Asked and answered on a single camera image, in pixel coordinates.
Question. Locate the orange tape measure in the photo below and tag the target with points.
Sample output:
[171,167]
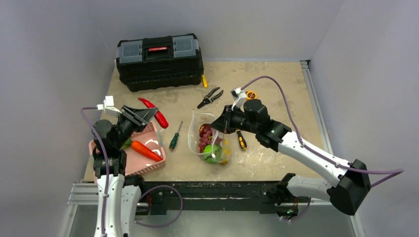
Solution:
[251,95]

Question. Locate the black plastic toolbox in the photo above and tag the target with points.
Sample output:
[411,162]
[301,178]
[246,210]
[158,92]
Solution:
[153,63]

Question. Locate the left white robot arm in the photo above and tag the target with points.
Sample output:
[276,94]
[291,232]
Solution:
[110,163]

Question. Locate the orange toy carrot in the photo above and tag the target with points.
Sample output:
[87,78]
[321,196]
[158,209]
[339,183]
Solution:
[145,151]

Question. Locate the red toy chili pepper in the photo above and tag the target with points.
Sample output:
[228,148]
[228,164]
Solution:
[159,117]

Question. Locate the pink perforated plastic basket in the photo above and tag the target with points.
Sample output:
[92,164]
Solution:
[137,164]

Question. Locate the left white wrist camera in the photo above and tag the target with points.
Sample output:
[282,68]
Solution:
[108,107]

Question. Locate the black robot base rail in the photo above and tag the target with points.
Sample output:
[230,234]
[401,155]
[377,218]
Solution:
[265,197]

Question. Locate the clear zip top bag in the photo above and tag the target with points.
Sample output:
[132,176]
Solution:
[199,119]

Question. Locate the pink toy grape bunch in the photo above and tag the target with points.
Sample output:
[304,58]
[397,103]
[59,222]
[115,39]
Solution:
[205,134]

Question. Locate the green round toy fruit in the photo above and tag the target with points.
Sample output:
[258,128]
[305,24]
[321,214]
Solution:
[212,154]

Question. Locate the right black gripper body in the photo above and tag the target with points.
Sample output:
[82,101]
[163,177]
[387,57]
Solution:
[227,118]

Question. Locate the black handled pliers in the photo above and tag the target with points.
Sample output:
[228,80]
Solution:
[210,97]

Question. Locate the yellow black handled screwdriver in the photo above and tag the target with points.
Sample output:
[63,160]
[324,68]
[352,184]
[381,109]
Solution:
[242,141]

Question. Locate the yellow handled tool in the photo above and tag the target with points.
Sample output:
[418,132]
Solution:
[204,81]

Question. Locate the green handled screwdriver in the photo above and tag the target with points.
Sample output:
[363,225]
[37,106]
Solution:
[173,142]

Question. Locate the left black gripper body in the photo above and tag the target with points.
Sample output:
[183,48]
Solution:
[126,125]

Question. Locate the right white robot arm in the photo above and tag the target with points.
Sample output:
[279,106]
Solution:
[343,183]

